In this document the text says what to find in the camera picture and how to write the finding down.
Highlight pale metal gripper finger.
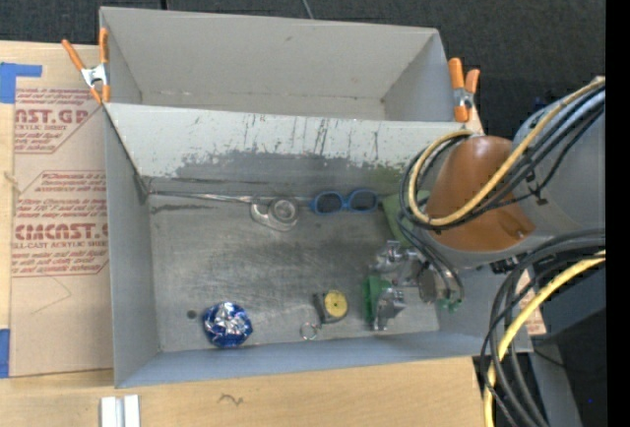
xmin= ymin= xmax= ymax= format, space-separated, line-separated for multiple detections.
xmin=369 ymin=240 xmax=408 ymax=273
xmin=371 ymin=286 xmax=409 ymax=333

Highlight bright green block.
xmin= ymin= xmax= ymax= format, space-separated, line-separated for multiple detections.
xmin=362 ymin=274 xmax=394 ymax=322

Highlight blue sunglasses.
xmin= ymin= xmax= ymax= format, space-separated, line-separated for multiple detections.
xmin=308 ymin=188 xmax=381 ymax=215

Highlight clear glass thing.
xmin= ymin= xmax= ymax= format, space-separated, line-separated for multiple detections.
xmin=249 ymin=196 xmax=302 ymax=233

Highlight grey metal bin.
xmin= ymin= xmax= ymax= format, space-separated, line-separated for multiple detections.
xmin=97 ymin=5 xmax=536 ymax=390

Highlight blue shiny ball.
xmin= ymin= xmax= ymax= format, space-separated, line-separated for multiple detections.
xmin=202 ymin=300 xmax=254 ymax=350

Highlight brown cardboard board, red print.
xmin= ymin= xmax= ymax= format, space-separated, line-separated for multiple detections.
xmin=0 ymin=39 xmax=545 ymax=379

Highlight yellow tape measure with ring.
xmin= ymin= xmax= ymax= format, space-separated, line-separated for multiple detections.
xmin=299 ymin=288 xmax=349 ymax=342

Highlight black cylinder on white bracket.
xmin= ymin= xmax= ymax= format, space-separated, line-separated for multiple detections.
xmin=489 ymin=255 xmax=521 ymax=275

